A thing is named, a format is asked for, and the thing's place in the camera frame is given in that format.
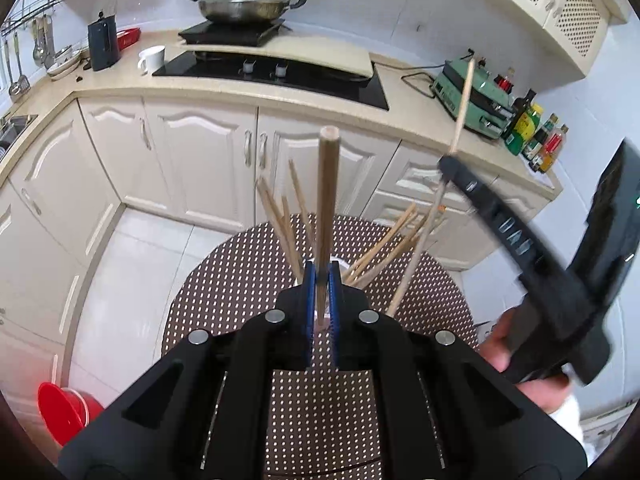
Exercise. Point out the red box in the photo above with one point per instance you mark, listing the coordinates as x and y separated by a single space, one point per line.
129 38

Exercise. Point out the black glass gas hob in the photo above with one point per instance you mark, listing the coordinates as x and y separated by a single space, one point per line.
310 85

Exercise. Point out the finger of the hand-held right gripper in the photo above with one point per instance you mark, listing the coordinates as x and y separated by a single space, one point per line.
500 215

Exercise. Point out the cream base cabinets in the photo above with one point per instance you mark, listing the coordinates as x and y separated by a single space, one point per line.
190 160

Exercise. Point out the red label cola bottle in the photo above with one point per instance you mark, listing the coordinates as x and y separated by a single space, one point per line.
505 82

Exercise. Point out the slim wooden chopstick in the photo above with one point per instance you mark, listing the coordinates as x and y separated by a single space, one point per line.
462 105
327 185

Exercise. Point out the green yellow label bottle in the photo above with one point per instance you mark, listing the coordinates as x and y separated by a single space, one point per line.
526 132

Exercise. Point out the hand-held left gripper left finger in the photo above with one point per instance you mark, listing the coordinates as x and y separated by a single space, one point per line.
310 310

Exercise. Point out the bundle of wooden chopsticks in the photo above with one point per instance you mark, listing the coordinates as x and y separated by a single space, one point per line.
286 232

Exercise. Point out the dark soy sauce bottle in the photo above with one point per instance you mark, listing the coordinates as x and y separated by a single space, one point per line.
542 137

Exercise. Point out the tall dark glass bottle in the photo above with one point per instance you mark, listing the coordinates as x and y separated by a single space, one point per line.
520 115

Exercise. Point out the person's right hand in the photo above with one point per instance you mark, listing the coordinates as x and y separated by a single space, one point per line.
497 342

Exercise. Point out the green electric grill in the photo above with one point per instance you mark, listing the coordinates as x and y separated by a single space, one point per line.
472 100

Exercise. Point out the brown polka dot tablecloth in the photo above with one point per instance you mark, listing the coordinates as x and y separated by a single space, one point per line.
225 285

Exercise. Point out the amber red label bottle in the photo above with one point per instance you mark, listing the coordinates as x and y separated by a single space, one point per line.
552 150

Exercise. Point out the metal wall utensil rack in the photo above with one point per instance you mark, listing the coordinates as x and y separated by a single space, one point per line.
30 12

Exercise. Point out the white mug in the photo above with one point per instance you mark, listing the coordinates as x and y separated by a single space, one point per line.
152 60

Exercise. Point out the red plastic bucket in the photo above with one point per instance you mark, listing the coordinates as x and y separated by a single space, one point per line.
65 410

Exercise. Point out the stacked plates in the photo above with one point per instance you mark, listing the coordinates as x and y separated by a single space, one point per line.
65 65

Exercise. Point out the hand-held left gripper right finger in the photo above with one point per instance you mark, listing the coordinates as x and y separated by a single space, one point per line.
335 310

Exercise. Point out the black knife block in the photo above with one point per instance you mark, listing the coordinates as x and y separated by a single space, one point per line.
103 42

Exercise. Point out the steel kitchen sink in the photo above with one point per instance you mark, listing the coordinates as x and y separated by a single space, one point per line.
12 135

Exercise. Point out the beige kitchen countertop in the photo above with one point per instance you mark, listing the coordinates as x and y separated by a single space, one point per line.
400 125

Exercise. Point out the steel wok with lid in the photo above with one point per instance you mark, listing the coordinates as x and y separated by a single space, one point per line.
240 7

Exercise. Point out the black induction cooker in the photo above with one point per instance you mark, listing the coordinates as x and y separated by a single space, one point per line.
230 35

